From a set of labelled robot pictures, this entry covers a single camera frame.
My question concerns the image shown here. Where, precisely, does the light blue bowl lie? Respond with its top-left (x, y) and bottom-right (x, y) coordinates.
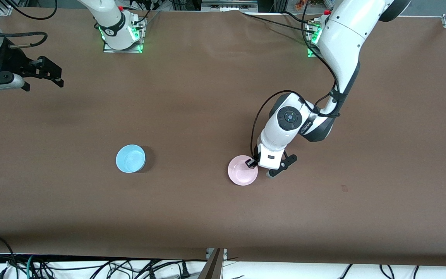
top-left (115, 144), bottom-right (146, 173)

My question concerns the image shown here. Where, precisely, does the brown table mat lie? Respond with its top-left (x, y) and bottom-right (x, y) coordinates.
top-left (0, 8), bottom-right (446, 268)

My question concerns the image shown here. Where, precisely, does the black cable across mat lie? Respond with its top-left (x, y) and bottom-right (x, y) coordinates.
top-left (242, 12), bottom-right (318, 35)

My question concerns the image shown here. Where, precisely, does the pink bowl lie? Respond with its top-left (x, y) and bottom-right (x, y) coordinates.
top-left (228, 155), bottom-right (259, 186)

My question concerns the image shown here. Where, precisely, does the metal table frame bracket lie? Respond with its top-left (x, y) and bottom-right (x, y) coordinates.
top-left (198, 248), bottom-right (227, 279)

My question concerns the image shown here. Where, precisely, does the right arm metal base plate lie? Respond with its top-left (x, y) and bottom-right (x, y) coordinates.
top-left (103, 17), bottom-right (146, 53)

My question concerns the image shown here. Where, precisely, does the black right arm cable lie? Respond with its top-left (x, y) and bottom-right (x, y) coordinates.
top-left (0, 0), bottom-right (58, 49)

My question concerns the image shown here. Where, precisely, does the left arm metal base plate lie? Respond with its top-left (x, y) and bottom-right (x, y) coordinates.
top-left (306, 21), bottom-right (324, 59)

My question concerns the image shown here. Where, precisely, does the orange colourful object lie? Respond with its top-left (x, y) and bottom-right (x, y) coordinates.
top-left (295, 0), bottom-right (326, 10)

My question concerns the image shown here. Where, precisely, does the grey device with ports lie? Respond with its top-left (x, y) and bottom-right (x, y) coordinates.
top-left (202, 0), bottom-right (258, 12)

